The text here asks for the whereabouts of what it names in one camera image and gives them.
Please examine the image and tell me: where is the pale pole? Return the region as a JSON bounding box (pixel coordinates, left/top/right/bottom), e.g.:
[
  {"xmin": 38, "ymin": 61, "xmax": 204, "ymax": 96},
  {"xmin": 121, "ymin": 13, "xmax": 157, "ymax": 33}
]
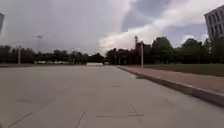
[
  {"xmin": 17, "ymin": 46, "xmax": 22, "ymax": 65},
  {"xmin": 140, "ymin": 42, "xmax": 145, "ymax": 69}
]

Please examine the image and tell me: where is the tall thin tower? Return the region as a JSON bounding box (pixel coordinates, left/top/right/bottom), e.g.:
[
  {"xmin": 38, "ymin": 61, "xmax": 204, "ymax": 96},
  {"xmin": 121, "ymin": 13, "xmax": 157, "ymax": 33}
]
[{"xmin": 134, "ymin": 35, "xmax": 139, "ymax": 51}]

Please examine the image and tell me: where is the grey paved plaza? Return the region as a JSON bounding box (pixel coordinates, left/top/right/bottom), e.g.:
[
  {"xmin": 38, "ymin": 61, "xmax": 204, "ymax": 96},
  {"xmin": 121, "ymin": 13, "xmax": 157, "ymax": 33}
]
[{"xmin": 0, "ymin": 64, "xmax": 224, "ymax": 128}]

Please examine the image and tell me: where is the row of trees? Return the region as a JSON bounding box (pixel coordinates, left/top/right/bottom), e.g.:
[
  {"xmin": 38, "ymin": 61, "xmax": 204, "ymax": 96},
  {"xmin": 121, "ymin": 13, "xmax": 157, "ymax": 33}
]
[{"xmin": 0, "ymin": 35, "xmax": 224, "ymax": 66}]

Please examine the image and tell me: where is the grey stone kerb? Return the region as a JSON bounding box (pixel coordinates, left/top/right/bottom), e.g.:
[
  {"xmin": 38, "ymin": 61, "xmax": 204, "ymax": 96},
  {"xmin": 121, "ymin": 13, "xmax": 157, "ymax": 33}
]
[{"xmin": 116, "ymin": 65, "xmax": 224, "ymax": 108}]

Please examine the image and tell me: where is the grass strip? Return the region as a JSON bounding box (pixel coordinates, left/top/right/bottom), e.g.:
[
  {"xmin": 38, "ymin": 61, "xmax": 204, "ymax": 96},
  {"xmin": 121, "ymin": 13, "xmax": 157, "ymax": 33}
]
[{"xmin": 143, "ymin": 63, "xmax": 224, "ymax": 77}]

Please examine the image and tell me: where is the reddish paved strip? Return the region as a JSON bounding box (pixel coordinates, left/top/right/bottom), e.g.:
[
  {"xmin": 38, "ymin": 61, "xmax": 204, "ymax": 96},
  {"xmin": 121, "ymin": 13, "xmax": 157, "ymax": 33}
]
[{"xmin": 121, "ymin": 65, "xmax": 224, "ymax": 95}]

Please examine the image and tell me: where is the pale building with windows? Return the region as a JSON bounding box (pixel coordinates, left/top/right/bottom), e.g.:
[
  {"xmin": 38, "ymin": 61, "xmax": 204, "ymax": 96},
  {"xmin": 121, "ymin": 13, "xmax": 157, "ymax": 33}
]
[{"xmin": 203, "ymin": 4, "xmax": 224, "ymax": 41}]

